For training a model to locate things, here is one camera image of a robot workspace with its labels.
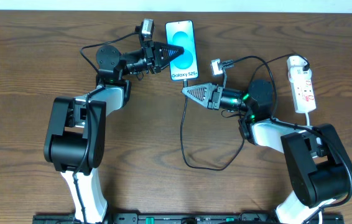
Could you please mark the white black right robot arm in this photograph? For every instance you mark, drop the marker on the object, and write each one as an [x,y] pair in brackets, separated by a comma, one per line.
[320,170]

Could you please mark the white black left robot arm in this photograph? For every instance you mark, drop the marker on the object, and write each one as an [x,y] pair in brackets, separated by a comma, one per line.
[77,128]

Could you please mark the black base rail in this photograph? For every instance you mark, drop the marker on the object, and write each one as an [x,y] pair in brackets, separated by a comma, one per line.
[133,218]

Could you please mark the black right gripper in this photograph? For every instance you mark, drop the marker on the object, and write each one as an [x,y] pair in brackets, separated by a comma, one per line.
[214,97]

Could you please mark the blue screen smartphone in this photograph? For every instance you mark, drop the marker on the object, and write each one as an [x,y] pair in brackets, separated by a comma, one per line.
[181,34]

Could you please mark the white power strip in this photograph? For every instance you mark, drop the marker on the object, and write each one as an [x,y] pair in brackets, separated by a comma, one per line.
[302,90]

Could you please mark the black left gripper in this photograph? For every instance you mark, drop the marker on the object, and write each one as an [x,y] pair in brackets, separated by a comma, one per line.
[152,56]

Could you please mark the white usb charger plug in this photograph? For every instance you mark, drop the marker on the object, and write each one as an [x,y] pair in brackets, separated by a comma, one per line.
[298,61]

